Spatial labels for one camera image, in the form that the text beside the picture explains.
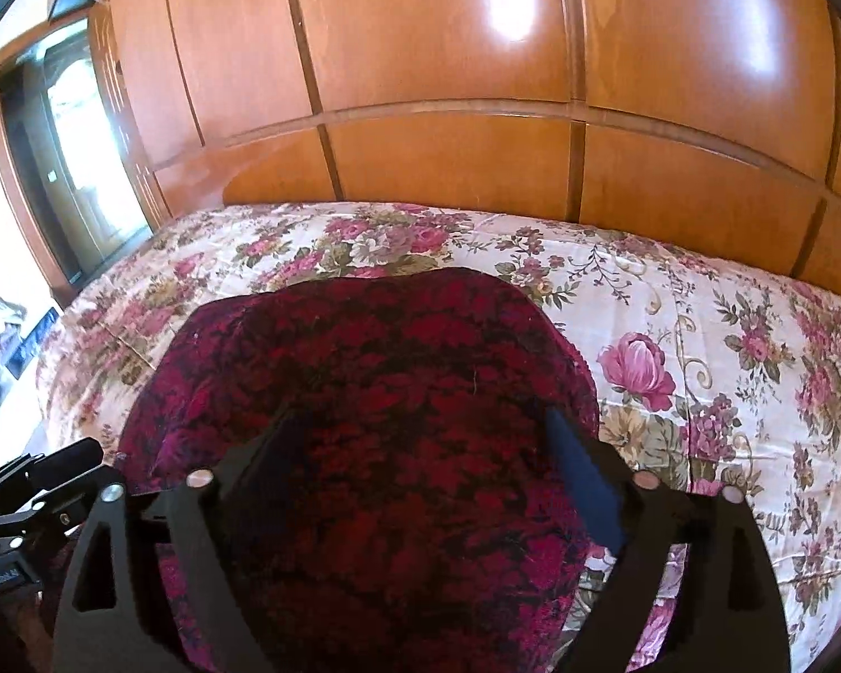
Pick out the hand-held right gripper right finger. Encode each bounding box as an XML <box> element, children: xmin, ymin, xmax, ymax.
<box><xmin>547</xmin><ymin>410</ymin><xmax>793</xmax><ymax>673</ymax></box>

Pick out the floral bedspread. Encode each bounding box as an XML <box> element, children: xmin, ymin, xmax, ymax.
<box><xmin>35</xmin><ymin>202</ymin><xmax>841</xmax><ymax>673</ymax></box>

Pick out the wooden panelled wardrobe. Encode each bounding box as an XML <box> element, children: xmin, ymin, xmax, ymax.
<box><xmin>87</xmin><ymin>0</ymin><xmax>841</xmax><ymax>288</ymax></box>

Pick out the wooden framed mirror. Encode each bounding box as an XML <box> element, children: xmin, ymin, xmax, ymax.
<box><xmin>0</xmin><ymin>10</ymin><xmax>154</xmax><ymax>296</ymax></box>

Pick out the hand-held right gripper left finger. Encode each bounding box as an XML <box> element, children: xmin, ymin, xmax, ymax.
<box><xmin>52</xmin><ymin>410</ymin><xmax>304</xmax><ymax>673</ymax></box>

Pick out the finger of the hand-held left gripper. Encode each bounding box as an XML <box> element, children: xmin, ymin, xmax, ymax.
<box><xmin>24</xmin><ymin>438</ymin><xmax>108</xmax><ymax>500</ymax></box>
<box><xmin>0</xmin><ymin>458</ymin><xmax>43</xmax><ymax>514</ymax></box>

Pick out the dark red floral garment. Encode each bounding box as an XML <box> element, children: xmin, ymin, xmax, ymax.
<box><xmin>115</xmin><ymin>268</ymin><xmax>604</xmax><ymax>673</ymax></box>

